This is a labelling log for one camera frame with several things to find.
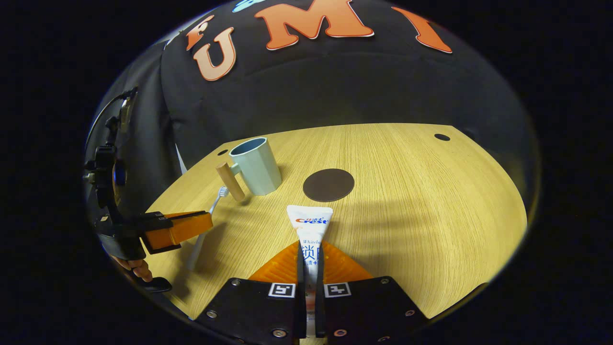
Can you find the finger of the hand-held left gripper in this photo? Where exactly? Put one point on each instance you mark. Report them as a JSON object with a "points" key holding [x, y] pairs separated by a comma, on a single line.
{"points": [[177, 230]]}

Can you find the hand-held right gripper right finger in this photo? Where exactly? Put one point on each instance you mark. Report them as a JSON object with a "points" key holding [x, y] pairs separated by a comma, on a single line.
{"points": [[364, 311]]}

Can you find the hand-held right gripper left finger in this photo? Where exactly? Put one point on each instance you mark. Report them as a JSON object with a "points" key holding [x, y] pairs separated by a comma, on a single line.
{"points": [[258, 311]]}

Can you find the light blue toothbrush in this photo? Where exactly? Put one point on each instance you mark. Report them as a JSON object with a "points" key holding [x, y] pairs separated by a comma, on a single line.
{"points": [[201, 239]]}

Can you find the white toothpaste tube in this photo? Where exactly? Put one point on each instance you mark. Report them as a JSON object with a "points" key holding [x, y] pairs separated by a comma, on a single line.
{"points": [[310, 225]]}

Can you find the round dark brown coaster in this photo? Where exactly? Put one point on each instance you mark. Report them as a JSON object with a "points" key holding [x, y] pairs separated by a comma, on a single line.
{"points": [[328, 185]]}

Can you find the black backdrop cloth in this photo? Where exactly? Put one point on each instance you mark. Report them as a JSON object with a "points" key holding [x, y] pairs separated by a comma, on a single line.
{"points": [[335, 81]]}

